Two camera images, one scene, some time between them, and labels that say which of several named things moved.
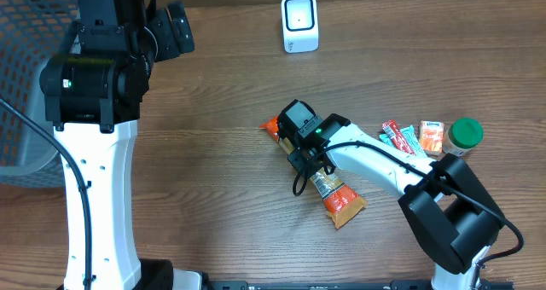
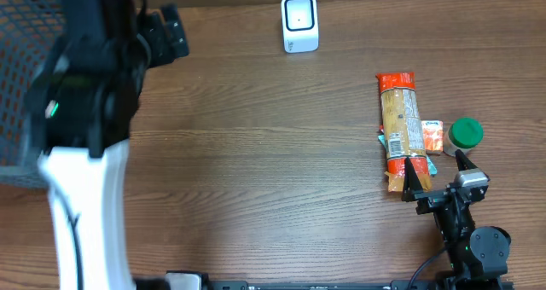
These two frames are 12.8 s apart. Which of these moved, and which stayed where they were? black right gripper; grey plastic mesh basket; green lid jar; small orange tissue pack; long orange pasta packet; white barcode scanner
Moved: black right gripper; long orange pasta packet
Stayed: small orange tissue pack; green lid jar; white barcode scanner; grey plastic mesh basket
